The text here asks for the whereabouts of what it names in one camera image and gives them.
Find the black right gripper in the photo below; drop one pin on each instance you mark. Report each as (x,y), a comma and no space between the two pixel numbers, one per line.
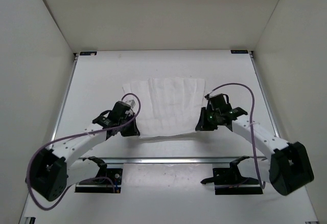
(202,125)

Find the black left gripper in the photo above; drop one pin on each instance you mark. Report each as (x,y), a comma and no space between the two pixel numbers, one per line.
(134,130)

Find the white pleated skirt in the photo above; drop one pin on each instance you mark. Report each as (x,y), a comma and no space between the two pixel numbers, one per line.
(169,106)

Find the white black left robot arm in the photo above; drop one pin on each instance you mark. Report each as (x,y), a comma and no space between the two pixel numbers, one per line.
(57,165)

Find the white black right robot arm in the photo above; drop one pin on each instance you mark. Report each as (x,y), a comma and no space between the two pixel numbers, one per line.
(286,165)

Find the blue right corner label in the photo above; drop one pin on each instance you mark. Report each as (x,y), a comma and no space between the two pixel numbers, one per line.
(239,51)

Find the blue corner label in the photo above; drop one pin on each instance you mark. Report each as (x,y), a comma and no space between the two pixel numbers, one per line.
(239,51)
(88,53)

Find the blue left corner label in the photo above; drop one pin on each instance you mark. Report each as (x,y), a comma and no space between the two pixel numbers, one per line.
(88,53)

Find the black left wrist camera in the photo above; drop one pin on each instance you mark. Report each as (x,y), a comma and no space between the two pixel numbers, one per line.
(121,110)

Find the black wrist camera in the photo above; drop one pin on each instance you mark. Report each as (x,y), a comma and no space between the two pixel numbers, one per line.
(121,110)
(220,102)

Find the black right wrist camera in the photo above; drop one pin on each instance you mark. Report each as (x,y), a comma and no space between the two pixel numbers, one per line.
(220,102)

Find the aluminium table edge rail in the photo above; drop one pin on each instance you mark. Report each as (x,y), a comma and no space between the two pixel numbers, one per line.
(170,161)

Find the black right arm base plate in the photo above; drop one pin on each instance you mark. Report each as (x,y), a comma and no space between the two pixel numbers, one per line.
(228,180)

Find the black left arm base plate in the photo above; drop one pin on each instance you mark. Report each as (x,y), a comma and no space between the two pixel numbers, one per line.
(112,186)

